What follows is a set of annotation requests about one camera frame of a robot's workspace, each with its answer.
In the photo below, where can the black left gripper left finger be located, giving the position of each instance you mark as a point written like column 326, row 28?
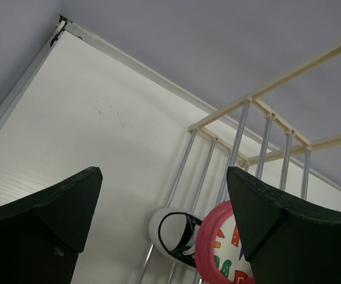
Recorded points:
column 42, row 234

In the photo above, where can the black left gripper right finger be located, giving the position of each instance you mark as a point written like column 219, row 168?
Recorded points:
column 284, row 238

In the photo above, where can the pink green flip-flop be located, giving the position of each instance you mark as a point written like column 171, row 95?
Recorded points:
column 219, row 255

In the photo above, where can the cream and chrome shoe shelf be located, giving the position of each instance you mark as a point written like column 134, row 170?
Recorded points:
column 264, row 136

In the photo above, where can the black canvas sneaker white laces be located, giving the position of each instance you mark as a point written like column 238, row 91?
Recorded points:
column 174, row 232

